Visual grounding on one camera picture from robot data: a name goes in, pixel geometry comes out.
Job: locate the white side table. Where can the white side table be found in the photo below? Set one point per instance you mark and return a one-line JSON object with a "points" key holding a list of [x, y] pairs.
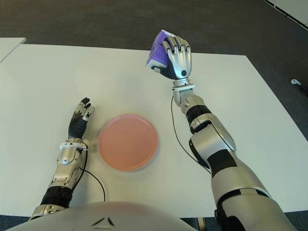
{"points": [[9, 47]]}

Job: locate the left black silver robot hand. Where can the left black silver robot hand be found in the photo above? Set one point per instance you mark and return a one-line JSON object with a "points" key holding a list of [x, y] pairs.
{"points": [[76, 127]]}

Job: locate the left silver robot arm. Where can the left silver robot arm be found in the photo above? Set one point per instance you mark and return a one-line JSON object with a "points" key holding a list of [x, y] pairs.
{"points": [[67, 156]]}

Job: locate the silver robot torso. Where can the silver robot torso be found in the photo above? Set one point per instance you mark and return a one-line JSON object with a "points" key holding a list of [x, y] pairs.
{"points": [[108, 216]]}

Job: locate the purple tissue paper pack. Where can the purple tissue paper pack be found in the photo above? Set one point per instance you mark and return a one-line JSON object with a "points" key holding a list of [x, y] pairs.
{"points": [[158, 51]]}

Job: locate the pink round plate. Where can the pink round plate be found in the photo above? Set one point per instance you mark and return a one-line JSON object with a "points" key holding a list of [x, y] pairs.
{"points": [[127, 143]]}

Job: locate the grey metal post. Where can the grey metal post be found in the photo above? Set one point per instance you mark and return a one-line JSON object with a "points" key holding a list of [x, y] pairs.
{"points": [[201, 225]]}

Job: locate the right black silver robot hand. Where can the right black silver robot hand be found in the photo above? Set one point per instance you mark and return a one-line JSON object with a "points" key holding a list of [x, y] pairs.
{"points": [[181, 60]]}

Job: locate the white panel with black edge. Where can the white panel with black edge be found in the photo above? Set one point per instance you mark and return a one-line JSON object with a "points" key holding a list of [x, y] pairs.
{"points": [[294, 9]]}

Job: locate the white handheld controller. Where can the white handheld controller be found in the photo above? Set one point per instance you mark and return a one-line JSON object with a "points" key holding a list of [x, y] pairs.
{"points": [[295, 82]]}

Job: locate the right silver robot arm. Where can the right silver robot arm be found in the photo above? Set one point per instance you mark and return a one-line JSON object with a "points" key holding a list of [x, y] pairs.
{"points": [[211, 142]]}

